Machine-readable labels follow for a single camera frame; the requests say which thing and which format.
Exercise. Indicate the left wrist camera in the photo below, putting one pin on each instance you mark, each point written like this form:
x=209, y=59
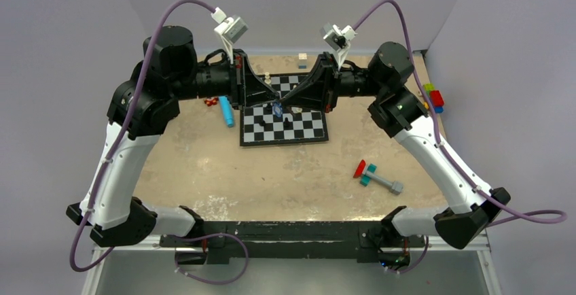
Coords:
x=229, y=29

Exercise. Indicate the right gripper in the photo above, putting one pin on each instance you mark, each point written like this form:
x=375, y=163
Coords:
x=319, y=89

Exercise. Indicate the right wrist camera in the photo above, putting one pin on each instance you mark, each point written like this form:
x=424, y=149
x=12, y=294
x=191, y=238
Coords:
x=339, y=40

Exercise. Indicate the red owl toy block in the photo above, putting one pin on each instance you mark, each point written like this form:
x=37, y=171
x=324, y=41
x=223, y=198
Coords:
x=211, y=101

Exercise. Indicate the red teal toy hammer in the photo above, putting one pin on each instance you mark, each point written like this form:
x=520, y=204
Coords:
x=366, y=173

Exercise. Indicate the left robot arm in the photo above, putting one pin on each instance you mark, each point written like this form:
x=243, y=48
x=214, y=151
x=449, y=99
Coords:
x=138, y=115

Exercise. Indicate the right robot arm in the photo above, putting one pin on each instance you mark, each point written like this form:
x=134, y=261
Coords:
x=472, y=203

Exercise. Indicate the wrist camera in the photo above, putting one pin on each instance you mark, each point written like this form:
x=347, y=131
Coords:
x=339, y=40
x=229, y=29

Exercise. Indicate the colourful brick toy truck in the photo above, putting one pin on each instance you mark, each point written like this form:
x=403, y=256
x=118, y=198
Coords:
x=435, y=97

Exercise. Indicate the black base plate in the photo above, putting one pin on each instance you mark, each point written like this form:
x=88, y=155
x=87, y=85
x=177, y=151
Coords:
x=221, y=241

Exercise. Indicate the blue key tag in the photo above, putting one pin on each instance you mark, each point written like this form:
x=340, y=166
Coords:
x=277, y=110

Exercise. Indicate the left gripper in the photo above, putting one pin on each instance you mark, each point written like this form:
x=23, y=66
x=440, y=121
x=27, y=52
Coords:
x=246, y=85

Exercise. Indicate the blue toy microphone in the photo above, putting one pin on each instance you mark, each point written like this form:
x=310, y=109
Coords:
x=227, y=111

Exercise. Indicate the black white chessboard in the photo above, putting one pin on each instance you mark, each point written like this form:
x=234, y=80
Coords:
x=259, y=126

